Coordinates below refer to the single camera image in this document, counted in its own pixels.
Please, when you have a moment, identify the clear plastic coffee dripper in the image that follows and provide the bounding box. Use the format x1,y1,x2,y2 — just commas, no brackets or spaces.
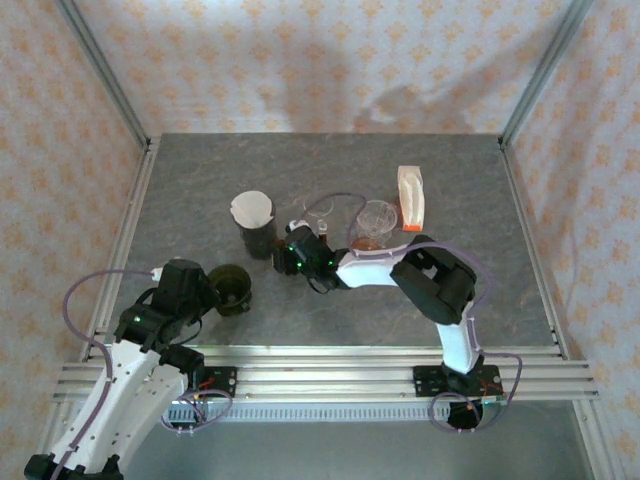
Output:
355,199,400,241

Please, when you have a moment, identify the white paper coffee filter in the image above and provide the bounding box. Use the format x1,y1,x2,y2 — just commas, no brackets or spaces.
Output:
229,189,276,231

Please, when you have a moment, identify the clear glass dripper brown handle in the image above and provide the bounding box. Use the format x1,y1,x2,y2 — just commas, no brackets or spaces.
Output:
302,194,336,239

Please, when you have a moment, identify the dark green coffee dripper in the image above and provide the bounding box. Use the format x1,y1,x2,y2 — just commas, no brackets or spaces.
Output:
206,263,255,318

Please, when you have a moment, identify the aluminium frame post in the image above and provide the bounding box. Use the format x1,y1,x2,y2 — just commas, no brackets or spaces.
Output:
53,0,152,147
499,0,594,146

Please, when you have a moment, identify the orange transparent coffee dripper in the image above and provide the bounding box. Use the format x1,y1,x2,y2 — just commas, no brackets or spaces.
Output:
348,233,389,251

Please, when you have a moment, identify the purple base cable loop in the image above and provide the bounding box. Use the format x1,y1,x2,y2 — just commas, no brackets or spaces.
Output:
159,391,232,435
429,392,511,434

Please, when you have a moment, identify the aluminium base rail bed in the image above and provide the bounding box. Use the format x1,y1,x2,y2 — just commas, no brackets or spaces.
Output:
54,343,601,402

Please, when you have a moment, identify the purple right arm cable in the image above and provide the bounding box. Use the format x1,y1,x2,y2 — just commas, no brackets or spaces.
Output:
292,193,525,401

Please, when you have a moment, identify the white slotted cable duct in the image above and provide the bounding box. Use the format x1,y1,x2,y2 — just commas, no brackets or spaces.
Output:
162,402,454,424

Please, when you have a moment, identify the orange white filter pack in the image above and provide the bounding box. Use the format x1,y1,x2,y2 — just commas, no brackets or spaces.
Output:
396,164,428,234

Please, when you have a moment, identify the orange patterned white curtain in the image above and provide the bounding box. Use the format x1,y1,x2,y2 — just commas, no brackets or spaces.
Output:
0,0,640,480

